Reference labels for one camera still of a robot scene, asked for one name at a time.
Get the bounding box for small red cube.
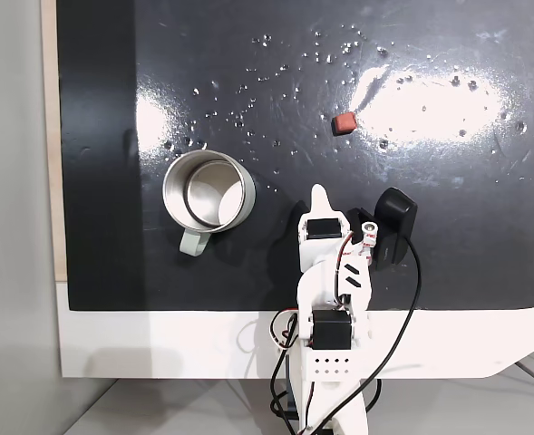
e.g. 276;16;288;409
331;111;357;137

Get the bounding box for black glossy table mat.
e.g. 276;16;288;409
55;0;534;313

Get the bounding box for beige wooden board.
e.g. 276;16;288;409
41;0;71;285

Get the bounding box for black oval camera box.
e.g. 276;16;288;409
371;187;420;273

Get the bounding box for red white black servo wires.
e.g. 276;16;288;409
268;307;302;351

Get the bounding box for steel mug with grey handle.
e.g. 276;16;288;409
160;150;257;258

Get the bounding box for black base cable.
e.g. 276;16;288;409
267;351;382;431

